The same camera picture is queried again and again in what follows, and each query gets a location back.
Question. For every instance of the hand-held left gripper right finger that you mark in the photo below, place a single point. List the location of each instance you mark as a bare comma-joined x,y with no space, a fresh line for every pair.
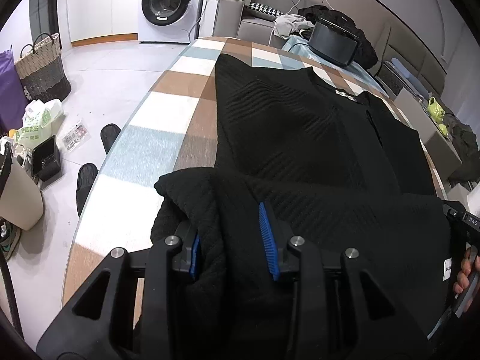
268,240

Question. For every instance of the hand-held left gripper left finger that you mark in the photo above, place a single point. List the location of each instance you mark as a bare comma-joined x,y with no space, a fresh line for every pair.
195,255

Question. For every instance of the black knit sweater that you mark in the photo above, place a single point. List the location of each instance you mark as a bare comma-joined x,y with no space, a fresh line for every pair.
300,138

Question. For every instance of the person's right hand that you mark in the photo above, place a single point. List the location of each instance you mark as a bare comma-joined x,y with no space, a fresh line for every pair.
465,273

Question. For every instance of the dark grey cloth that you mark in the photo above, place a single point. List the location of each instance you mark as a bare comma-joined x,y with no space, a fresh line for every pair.
465,146

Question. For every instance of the green cup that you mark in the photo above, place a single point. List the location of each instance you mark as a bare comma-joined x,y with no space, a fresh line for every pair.
444,130

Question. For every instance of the grey side table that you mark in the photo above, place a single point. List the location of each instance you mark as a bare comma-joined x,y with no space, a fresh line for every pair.
423,131

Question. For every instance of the green teapot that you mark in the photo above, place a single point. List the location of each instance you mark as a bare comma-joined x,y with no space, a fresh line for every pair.
435,109

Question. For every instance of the black slipper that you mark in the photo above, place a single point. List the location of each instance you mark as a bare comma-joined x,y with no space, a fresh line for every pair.
86,183
109,137

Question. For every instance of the checkered tablecloth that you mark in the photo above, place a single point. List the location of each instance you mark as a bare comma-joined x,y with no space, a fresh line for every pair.
165,120

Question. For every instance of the small clear packet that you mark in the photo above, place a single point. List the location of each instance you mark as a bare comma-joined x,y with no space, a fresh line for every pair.
75,135

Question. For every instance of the black box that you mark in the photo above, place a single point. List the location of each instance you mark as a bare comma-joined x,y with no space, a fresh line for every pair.
47,161

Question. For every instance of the white bin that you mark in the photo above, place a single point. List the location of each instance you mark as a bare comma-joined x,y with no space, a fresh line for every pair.
20,198

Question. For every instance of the sneaker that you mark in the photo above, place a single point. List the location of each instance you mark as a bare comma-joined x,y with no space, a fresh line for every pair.
9,240

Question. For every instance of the light blue cloth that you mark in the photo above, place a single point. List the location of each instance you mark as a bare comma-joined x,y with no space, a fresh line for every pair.
296,47

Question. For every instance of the white green plastic bag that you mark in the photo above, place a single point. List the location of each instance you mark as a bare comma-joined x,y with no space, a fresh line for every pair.
37,123

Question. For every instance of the beige crumpled garment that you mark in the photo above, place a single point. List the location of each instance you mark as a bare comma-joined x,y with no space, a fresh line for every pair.
290,24

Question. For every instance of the grey sofa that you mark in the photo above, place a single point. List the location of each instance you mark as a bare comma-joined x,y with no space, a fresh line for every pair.
227,18

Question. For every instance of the houndstooth pillow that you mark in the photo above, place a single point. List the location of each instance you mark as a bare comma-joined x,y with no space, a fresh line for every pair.
264,10

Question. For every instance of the woven laundry basket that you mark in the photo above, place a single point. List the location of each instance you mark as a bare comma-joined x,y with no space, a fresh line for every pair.
43,71

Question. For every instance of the purple bag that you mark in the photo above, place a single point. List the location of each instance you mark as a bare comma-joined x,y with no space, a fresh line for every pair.
9,90

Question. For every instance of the white washing machine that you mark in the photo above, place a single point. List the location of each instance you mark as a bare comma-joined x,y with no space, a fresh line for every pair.
170,7

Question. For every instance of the white floor cabinet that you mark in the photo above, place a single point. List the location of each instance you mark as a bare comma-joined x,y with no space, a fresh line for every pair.
97,7

